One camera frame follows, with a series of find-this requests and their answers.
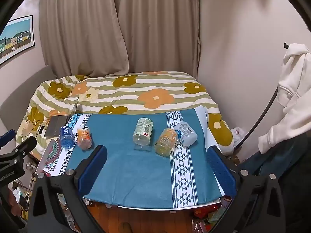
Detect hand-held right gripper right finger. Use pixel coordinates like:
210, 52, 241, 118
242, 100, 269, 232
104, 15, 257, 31
207, 146, 286, 233

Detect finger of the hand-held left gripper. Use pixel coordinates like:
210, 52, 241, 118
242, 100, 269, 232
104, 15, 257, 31
0, 136, 37, 165
0, 130, 16, 147

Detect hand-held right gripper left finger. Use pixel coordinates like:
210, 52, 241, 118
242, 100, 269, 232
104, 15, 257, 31
28, 145, 108, 233

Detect mandala print cloth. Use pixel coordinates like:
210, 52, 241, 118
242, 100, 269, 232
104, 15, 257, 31
36, 114, 94, 178

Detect orange print bottle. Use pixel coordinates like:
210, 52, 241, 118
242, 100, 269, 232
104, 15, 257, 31
76, 126, 93, 150

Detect white plastic bag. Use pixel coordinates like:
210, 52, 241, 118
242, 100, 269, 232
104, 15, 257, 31
230, 127, 247, 147

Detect dark grey laptop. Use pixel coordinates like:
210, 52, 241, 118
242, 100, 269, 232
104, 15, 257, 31
44, 97, 79, 138

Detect clear bottle blue label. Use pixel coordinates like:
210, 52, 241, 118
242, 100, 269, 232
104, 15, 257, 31
59, 125, 75, 149

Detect teal patterned cloth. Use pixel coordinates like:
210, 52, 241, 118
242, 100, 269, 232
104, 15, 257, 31
58, 105, 225, 210

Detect grey headboard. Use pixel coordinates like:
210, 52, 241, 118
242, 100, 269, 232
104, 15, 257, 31
0, 65, 57, 132

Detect red snack packets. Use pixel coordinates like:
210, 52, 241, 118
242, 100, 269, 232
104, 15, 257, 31
192, 196, 232, 233

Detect white bottle blue label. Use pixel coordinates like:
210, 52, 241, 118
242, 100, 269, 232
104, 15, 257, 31
174, 122, 198, 147

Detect dark blue jeans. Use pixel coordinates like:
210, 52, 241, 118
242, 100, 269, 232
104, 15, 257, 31
239, 136, 311, 190

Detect clear bottle green label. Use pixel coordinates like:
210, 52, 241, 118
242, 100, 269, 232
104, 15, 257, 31
132, 118, 154, 148

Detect yellow orange drink bottle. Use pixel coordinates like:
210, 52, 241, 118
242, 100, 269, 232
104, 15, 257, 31
155, 128, 178, 156

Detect black curved tube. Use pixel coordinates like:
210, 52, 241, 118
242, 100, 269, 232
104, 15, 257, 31
234, 85, 280, 149

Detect floral striped blanket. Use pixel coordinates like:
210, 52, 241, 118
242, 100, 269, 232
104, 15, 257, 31
16, 71, 234, 156

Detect white hoodie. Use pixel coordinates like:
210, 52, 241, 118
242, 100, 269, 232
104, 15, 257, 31
258, 43, 311, 155

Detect beige curtain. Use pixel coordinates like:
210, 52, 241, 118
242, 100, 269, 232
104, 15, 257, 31
118, 0, 201, 79
39, 0, 129, 78

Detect wall poster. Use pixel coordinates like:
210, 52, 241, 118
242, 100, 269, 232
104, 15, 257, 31
0, 15, 36, 66

